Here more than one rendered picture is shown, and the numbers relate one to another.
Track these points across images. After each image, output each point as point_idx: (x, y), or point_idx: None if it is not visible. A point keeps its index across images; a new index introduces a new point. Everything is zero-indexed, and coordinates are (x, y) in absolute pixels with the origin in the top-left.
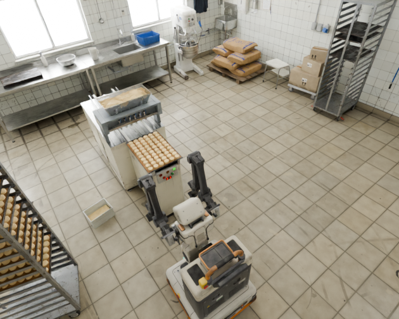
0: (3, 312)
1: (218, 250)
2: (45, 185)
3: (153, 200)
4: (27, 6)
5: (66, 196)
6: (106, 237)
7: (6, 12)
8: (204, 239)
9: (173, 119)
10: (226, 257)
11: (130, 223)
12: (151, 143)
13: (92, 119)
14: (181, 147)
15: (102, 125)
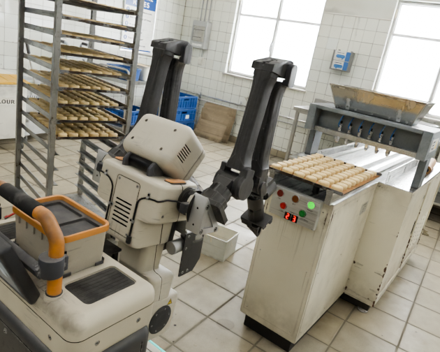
0: (27, 159)
1: (76, 225)
2: (237, 200)
3: (148, 79)
4: (432, 52)
5: (230, 216)
6: (177, 260)
7: (403, 51)
8: (123, 232)
9: None
10: (30, 196)
11: (213, 280)
12: (339, 167)
13: (340, 146)
14: None
15: (310, 107)
